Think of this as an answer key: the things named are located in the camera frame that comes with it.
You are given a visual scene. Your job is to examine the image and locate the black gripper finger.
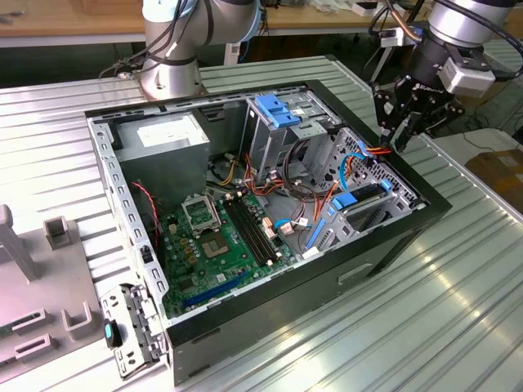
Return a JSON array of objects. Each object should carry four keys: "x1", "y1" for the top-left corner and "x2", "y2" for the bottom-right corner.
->
[
  {"x1": 394, "y1": 97, "x2": 467, "y2": 154},
  {"x1": 372, "y1": 81, "x2": 405, "y2": 146}
]

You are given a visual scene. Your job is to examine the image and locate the orange red power wire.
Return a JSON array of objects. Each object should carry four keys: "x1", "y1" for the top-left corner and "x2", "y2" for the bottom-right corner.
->
[{"x1": 313, "y1": 140, "x2": 394, "y2": 224}]

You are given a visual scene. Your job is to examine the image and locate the hard disk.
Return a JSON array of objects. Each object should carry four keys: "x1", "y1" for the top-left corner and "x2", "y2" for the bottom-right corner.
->
[{"x1": 305, "y1": 179, "x2": 394, "y2": 251}]

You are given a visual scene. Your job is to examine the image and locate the grey perforated disk bay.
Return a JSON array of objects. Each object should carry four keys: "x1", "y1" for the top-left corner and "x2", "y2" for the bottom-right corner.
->
[{"x1": 302, "y1": 126, "x2": 428, "y2": 261}]

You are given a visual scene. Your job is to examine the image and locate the white side table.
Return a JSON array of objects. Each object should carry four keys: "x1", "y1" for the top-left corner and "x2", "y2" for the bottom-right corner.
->
[{"x1": 432, "y1": 127, "x2": 523, "y2": 213}]

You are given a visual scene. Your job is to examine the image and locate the flat brown cardboard box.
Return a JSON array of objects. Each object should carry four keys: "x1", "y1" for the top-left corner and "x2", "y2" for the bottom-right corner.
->
[{"x1": 465, "y1": 149, "x2": 523, "y2": 213}]

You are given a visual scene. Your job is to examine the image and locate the blue plastic drive latch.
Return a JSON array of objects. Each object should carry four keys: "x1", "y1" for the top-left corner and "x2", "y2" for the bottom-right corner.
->
[{"x1": 253, "y1": 93, "x2": 302, "y2": 128}]

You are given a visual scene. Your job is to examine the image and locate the long wooden desk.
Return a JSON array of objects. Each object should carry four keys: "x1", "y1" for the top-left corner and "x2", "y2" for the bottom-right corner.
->
[{"x1": 0, "y1": 0, "x2": 510, "y2": 82}]

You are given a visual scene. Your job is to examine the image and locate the grey optical drive cage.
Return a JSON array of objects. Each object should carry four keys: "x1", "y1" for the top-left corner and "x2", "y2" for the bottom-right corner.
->
[{"x1": 240, "y1": 87, "x2": 342, "y2": 180}]

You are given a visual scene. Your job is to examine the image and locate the black RAM slot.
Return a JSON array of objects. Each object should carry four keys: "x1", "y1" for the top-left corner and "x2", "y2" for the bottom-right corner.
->
[
  {"x1": 236, "y1": 194, "x2": 280, "y2": 261},
  {"x1": 222, "y1": 198, "x2": 270, "y2": 267},
  {"x1": 227, "y1": 198, "x2": 274, "y2": 265},
  {"x1": 231, "y1": 196, "x2": 277, "y2": 263}
]

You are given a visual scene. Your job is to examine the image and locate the black open PC case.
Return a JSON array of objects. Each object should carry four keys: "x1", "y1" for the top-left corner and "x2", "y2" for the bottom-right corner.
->
[{"x1": 83, "y1": 78, "x2": 454, "y2": 387}]

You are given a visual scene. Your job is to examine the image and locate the CPU socket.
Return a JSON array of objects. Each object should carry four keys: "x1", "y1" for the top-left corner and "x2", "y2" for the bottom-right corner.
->
[{"x1": 198, "y1": 230, "x2": 230, "y2": 261}]

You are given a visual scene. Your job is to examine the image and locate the metal socket cover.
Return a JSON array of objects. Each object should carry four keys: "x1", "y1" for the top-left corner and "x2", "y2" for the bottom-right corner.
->
[{"x1": 181, "y1": 194, "x2": 224, "y2": 237}]

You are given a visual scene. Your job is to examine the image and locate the grey power supply unit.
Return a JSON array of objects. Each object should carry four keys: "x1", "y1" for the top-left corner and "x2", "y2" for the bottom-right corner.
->
[{"x1": 112, "y1": 110, "x2": 212, "y2": 209}]

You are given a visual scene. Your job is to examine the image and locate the blue expansion slot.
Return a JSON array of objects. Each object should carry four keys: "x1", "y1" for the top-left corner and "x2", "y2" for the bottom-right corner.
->
[{"x1": 182, "y1": 271, "x2": 249, "y2": 310}]

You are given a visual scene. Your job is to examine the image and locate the green motherboard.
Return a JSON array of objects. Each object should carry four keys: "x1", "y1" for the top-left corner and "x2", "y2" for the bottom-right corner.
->
[{"x1": 157, "y1": 191, "x2": 303, "y2": 319}]

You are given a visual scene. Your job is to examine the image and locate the black plug with cyan stripe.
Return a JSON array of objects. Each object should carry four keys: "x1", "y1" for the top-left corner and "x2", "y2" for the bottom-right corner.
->
[{"x1": 104, "y1": 319, "x2": 126, "y2": 349}]

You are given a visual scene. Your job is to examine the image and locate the grey parts rack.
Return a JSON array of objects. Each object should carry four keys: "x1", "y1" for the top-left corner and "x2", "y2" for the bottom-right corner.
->
[{"x1": 0, "y1": 203, "x2": 107, "y2": 367}]

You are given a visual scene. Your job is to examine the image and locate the green circuit board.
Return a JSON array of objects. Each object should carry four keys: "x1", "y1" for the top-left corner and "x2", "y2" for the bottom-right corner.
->
[{"x1": 0, "y1": 313, "x2": 42, "y2": 340}]

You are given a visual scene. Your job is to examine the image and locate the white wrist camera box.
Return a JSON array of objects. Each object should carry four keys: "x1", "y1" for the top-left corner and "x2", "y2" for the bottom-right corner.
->
[{"x1": 436, "y1": 56, "x2": 498, "y2": 99}]

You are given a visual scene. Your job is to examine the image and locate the small white wrist camera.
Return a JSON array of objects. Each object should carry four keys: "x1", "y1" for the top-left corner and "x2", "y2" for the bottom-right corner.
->
[{"x1": 378, "y1": 28, "x2": 410, "y2": 49}]

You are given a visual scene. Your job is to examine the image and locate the light blue data wire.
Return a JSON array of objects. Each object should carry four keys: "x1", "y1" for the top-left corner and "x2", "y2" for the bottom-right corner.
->
[{"x1": 339, "y1": 140, "x2": 371, "y2": 193}]

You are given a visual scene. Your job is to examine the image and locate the metal frame slatted table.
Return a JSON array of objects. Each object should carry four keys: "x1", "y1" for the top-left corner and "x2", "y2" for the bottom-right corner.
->
[{"x1": 481, "y1": 38, "x2": 523, "y2": 127}]

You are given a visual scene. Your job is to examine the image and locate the black cable bundle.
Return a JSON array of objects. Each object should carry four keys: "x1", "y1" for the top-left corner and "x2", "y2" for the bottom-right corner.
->
[{"x1": 284, "y1": 140, "x2": 328, "y2": 197}]

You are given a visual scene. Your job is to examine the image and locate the red orange wire cluster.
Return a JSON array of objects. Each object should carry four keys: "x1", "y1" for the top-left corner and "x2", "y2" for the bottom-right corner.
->
[{"x1": 243, "y1": 153, "x2": 287, "y2": 199}]

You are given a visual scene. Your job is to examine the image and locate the yellow black supply wires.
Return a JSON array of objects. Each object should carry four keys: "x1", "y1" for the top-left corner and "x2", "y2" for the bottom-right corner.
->
[{"x1": 207, "y1": 154, "x2": 247, "y2": 188}]

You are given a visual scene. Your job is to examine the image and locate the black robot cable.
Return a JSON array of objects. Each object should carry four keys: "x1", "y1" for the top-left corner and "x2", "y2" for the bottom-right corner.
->
[{"x1": 100, "y1": 0, "x2": 216, "y2": 81}]

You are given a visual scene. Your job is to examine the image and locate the grey rear slot bracket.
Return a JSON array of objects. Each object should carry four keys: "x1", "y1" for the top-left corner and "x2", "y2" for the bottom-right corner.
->
[{"x1": 100, "y1": 283, "x2": 171, "y2": 381}]

